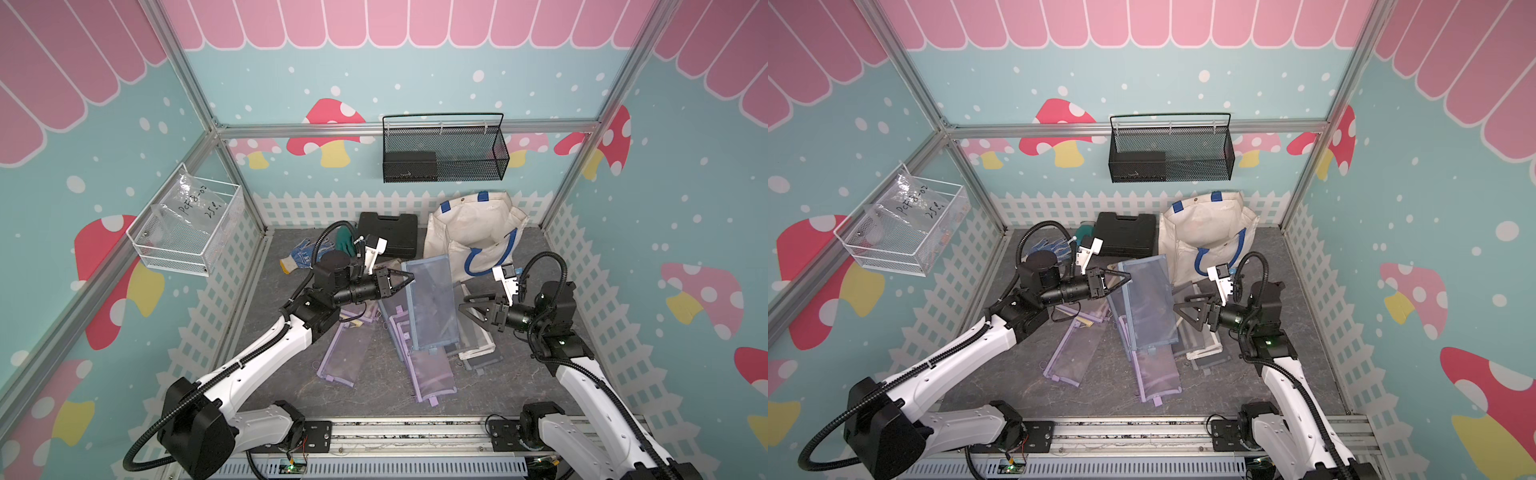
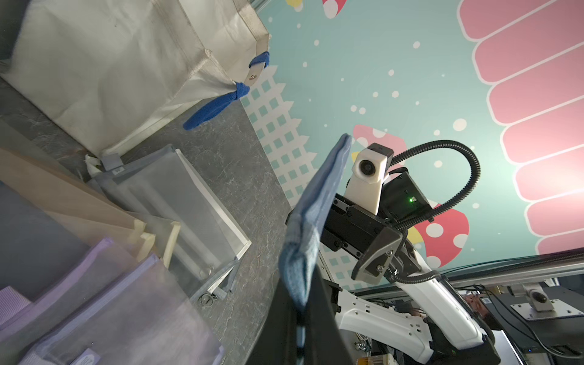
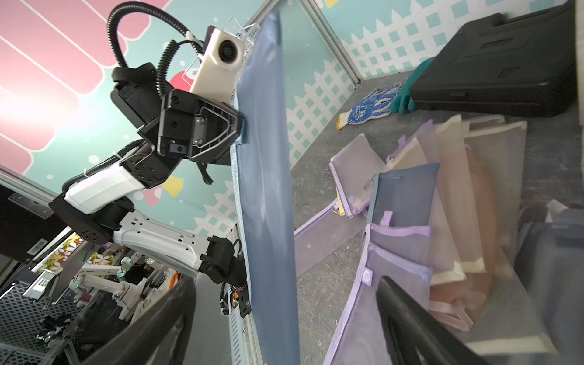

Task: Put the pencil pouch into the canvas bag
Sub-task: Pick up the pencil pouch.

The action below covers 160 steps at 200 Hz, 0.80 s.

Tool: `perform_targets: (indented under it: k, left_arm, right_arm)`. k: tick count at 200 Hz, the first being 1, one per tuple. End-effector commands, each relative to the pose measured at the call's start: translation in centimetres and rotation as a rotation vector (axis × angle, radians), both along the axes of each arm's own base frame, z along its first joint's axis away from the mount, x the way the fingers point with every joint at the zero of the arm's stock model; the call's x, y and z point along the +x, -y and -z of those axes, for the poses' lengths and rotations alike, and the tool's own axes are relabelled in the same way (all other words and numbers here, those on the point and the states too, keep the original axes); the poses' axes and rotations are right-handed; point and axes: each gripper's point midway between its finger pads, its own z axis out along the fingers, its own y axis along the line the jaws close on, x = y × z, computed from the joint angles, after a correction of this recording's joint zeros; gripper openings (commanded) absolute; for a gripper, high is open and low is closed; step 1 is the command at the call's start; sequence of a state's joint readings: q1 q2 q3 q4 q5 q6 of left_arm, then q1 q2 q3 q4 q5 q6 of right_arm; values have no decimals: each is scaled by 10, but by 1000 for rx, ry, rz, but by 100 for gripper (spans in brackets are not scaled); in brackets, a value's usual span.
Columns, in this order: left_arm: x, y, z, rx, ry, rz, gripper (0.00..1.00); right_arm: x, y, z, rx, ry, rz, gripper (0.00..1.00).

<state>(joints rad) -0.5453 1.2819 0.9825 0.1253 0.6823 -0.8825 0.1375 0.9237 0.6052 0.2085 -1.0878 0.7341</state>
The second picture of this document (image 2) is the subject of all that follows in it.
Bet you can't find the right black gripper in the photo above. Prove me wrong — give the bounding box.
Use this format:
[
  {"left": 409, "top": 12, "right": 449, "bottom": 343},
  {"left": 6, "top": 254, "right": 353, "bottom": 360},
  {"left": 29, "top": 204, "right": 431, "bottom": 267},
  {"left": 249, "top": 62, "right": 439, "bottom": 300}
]
[{"left": 320, "top": 170, "right": 433, "bottom": 285}]

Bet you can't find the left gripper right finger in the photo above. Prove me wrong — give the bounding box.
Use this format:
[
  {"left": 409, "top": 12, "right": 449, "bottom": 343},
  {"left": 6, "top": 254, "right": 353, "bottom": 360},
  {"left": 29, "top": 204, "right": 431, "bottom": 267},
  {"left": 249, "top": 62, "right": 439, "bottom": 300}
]
[{"left": 304, "top": 269, "right": 354, "bottom": 365}]

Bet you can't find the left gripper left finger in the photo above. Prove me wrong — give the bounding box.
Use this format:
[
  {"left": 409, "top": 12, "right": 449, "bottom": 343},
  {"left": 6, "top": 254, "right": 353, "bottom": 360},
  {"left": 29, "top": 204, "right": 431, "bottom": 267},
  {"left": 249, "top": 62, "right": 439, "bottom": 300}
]
[{"left": 246, "top": 281, "right": 298, "bottom": 365}]

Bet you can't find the blue mesh pencil pouch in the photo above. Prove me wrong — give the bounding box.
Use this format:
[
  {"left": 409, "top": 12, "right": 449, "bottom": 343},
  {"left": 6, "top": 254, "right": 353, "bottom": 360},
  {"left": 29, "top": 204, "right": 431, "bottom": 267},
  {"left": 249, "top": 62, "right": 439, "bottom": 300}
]
[{"left": 278, "top": 134, "right": 351, "bottom": 313}]

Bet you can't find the blue grey mesh pouch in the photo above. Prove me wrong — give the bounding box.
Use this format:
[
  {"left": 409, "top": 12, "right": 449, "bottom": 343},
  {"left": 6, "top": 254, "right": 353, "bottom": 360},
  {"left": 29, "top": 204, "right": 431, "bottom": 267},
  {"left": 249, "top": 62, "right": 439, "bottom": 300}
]
[{"left": 1, "top": 183, "right": 89, "bottom": 301}]

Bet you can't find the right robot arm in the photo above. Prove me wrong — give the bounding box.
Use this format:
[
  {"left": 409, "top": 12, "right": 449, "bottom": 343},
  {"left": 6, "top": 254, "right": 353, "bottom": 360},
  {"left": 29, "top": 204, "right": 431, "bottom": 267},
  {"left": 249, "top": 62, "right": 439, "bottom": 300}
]
[{"left": 279, "top": 135, "right": 500, "bottom": 364}]

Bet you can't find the white grey mesh pouch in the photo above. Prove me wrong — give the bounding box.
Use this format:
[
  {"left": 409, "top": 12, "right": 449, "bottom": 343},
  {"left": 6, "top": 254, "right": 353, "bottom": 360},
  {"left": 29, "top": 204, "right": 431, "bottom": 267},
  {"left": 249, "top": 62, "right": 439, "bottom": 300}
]
[{"left": 88, "top": 145, "right": 251, "bottom": 301}]

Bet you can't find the beige mesh pouch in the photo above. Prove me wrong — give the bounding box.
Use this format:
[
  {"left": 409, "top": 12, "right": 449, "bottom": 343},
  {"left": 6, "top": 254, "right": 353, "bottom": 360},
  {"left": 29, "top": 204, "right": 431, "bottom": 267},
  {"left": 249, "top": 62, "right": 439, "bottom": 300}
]
[{"left": 1, "top": 148, "right": 181, "bottom": 268}]

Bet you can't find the cream canvas tote bag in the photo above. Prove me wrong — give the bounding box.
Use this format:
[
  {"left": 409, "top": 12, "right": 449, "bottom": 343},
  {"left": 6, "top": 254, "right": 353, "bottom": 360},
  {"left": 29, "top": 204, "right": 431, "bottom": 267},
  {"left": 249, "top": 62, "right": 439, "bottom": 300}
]
[{"left": 1, "top": 0, "right": 270, "bottom": 155}]

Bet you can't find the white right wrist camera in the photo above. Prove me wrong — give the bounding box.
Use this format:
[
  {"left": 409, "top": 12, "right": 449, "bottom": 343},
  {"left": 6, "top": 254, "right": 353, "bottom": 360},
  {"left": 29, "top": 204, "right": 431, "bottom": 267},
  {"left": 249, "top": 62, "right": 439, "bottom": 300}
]
[{"left": 345, "top": 143, "right": 394, "bottom": 215}]

